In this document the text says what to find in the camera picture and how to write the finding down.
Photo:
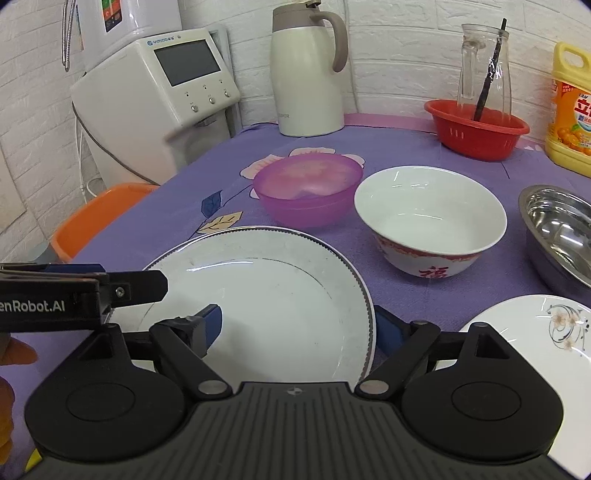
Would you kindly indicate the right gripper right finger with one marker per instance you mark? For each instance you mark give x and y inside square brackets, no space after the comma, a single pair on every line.
[407,347]

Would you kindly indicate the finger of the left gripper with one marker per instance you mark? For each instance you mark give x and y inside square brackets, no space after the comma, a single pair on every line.
[137,287]

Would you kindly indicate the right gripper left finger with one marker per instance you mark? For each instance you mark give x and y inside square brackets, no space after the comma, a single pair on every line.
[180,345]

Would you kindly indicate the purple plastic bowl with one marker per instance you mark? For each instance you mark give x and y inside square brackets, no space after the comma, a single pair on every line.
[308,190]

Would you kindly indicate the person's left hand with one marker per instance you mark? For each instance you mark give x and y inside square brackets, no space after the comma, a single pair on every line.
[13,352]

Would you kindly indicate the orange plastic basin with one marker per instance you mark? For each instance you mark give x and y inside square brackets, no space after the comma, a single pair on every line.
[89,220]

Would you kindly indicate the large white plate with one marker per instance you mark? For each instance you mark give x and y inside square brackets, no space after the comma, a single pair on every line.
[294,309]

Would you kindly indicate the white ceramic bowl red pattern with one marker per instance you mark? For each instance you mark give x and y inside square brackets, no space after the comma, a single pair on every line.
[430,222]

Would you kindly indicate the purple floral tablecloth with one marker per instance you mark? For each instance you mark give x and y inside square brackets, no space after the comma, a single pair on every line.
[478,410]

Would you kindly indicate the white plate floral pattern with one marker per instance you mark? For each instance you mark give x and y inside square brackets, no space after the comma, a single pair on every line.
[553,334]

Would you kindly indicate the white countertop water dispenser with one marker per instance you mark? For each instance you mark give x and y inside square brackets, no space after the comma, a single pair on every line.
[157,105]

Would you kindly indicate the stainless steel bowl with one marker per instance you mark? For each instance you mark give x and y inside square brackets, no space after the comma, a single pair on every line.
[557,225]

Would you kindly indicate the red plastic basket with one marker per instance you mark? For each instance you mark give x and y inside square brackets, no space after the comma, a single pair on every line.
[491,139]

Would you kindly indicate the white thermos jug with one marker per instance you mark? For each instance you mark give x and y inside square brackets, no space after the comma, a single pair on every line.
[309,48]

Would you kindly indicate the yellow detergent bottle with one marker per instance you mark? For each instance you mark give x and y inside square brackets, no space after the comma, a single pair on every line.
[567,141]

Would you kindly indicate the white water purifier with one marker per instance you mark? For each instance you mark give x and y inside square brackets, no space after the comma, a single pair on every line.
[107,26]

